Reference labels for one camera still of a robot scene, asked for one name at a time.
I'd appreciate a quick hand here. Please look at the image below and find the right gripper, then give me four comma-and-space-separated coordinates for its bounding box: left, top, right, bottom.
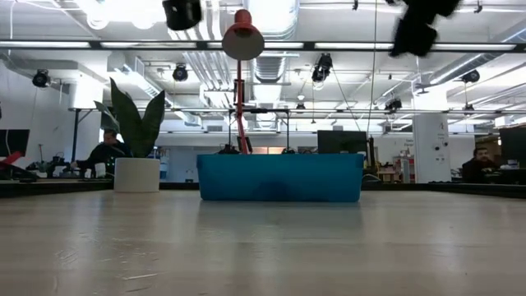
387, 0, 464, 59

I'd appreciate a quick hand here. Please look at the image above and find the teal plastic bin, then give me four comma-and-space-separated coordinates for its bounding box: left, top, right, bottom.
196, 153, 365, 203

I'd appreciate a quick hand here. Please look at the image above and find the black ceiling spotlight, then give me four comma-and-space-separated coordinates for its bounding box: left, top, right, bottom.
384, 97, 404, 113
31, 68, 52, 89
171, 62, 190, 83
460, 68, 482, 85
310, 52, 335, 84

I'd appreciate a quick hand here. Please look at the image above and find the red desk lamp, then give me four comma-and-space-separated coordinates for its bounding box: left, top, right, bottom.
221, 8, 265, 155

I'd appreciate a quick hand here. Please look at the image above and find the white column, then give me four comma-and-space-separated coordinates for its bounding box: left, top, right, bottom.
412, 113, 452, 184

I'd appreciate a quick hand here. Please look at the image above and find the computer monitor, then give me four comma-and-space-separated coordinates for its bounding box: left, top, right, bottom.
316, 129, 369, 155
498, 126, 526, 170
0, 128, 31, 158

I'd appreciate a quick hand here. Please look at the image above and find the person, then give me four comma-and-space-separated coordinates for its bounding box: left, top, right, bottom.
461, 146, 503, 185
68, 128, 133, 181

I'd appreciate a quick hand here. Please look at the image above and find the snake plant in white pot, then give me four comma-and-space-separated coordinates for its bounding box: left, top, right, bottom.
93, 76, 167, 194

